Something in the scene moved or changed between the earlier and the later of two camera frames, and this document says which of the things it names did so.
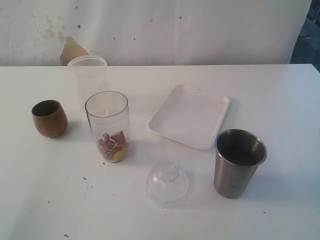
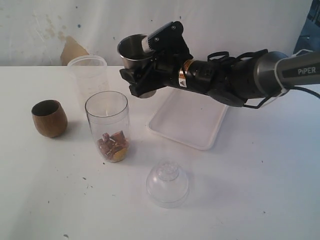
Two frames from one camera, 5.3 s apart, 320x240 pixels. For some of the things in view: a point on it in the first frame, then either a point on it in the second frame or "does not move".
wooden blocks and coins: (114, 148) does not move
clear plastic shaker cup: (108, 112) does not move
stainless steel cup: (238, 153) → (133, 56)
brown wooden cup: (49, 118) does not move
